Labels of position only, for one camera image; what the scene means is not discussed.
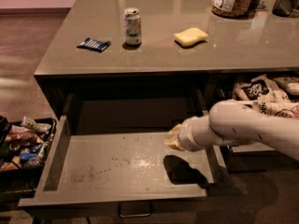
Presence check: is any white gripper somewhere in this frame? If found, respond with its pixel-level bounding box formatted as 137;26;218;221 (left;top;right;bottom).
164;116;215;151

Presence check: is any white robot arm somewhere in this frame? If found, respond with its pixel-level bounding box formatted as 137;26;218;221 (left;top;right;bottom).
164;100;299;161

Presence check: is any grey drawer cabinet counter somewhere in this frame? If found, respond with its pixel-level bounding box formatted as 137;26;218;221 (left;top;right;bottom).
35;0;299;116

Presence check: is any yellow sponge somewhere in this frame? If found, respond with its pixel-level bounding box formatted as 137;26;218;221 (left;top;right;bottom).
174;27;208;47

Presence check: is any black white chip bag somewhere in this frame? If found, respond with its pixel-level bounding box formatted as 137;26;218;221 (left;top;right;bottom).
232;75;299;119

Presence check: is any blue striped snack packet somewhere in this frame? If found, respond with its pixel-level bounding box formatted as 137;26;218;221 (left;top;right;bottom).
77;37;110;52

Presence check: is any green white soda can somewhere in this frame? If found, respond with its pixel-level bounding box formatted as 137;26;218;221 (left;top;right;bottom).
123;7;142;46

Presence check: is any green snack bag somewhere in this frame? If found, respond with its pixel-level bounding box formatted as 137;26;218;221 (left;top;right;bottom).
21;116;51;133

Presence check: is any black snack cart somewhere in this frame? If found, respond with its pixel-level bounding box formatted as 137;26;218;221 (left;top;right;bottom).
0;117;56;210

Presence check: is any large jar of nuts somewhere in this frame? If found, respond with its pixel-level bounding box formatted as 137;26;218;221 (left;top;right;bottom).
211;0;251;18

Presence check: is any brown snack bag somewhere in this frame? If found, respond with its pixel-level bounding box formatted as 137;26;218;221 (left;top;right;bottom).
5;131;43;144

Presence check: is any dark metal kettle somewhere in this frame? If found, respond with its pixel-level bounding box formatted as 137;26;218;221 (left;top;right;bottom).
272;0;299;18

